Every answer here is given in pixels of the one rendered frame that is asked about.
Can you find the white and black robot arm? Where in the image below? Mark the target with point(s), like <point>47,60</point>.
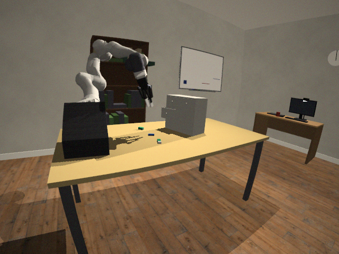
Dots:
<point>93,81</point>

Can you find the grey drawer front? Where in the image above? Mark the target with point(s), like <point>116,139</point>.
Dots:
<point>187,103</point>
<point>170,113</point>
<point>172,124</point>
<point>186,116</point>
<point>185,127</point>
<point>173,101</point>

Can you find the grey chest of drawers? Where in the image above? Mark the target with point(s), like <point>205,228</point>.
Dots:
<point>200,111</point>

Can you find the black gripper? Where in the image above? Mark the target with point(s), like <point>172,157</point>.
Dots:
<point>145,90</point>

